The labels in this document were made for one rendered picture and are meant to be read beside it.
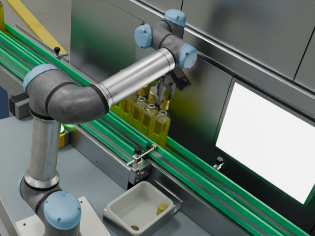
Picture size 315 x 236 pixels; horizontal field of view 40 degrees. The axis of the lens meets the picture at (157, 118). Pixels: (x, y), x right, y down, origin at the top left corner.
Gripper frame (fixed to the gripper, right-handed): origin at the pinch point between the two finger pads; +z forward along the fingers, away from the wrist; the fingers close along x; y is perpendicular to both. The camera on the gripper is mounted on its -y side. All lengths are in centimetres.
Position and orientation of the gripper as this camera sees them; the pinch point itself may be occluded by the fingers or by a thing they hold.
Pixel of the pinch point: (165, 100)
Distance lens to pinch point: 166.5
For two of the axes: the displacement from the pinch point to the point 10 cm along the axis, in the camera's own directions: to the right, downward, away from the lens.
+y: -6.7, -5.2, 5.3
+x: -7.3, 3.3, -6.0
